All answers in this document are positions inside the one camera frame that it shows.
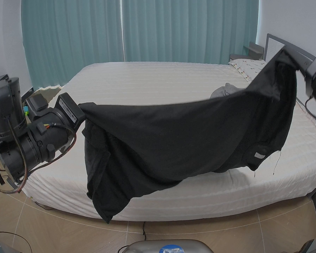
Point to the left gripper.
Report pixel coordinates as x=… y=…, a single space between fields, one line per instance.
x=55 y=130

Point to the black T-shirt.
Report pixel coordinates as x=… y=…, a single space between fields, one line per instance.
x=173 y=136

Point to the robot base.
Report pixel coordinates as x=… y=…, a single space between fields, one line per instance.
x=152 y=248

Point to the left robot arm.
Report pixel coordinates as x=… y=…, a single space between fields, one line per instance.
x=8 y=107

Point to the pile of clothes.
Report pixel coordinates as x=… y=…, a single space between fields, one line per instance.
x=223 y=90

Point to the bed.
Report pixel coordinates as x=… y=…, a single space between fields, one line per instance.
x=152 y=83

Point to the grey bedside table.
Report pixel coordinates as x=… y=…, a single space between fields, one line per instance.
x=252 y=50

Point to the white printed pillow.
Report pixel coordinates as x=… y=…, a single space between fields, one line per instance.
x=248 y=66

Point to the blue-green curtain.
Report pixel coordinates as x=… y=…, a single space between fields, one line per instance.
x=189 y=22
x=68 y=35

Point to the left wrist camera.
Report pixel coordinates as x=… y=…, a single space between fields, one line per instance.
x=36 y=104

